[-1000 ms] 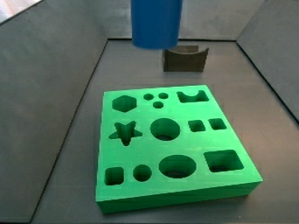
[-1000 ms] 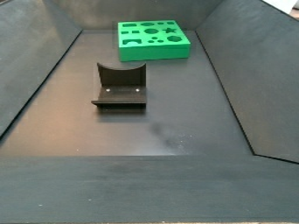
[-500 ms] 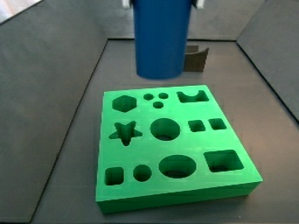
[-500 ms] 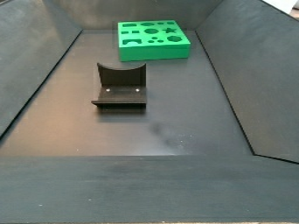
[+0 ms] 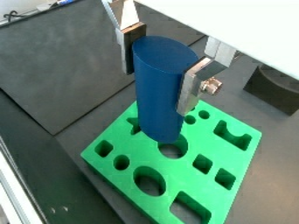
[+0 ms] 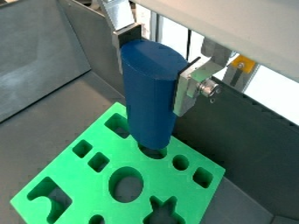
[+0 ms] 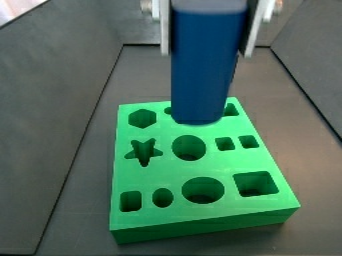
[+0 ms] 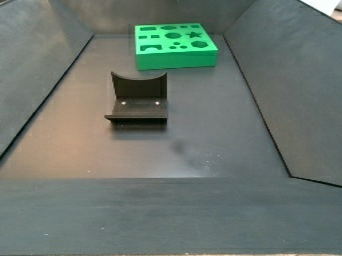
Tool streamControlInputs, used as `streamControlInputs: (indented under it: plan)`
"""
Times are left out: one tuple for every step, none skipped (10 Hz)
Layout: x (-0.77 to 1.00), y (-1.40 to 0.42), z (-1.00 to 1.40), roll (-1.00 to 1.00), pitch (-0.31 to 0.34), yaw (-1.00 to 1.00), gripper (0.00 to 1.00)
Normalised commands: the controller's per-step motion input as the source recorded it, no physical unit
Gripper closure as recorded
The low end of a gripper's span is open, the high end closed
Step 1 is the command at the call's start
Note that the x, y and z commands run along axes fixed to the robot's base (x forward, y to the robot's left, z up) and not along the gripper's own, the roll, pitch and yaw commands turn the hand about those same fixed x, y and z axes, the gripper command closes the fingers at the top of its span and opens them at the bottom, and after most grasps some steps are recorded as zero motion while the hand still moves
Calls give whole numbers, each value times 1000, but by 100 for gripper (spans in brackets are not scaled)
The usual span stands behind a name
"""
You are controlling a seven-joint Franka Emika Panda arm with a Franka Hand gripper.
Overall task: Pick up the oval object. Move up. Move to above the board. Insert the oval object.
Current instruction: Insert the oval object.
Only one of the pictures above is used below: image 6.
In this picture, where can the blue oval cylinder peg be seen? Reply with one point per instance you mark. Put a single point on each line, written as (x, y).
(152, 66)

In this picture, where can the yellow bracket on frame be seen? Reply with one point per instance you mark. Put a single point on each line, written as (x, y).
(244, 63)

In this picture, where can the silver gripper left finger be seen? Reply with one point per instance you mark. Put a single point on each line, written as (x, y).
(126, 29)

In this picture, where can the green shape sorter board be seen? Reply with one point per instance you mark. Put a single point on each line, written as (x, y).
(105, 181)

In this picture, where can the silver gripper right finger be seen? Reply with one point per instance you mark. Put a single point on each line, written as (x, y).
(196, 80)

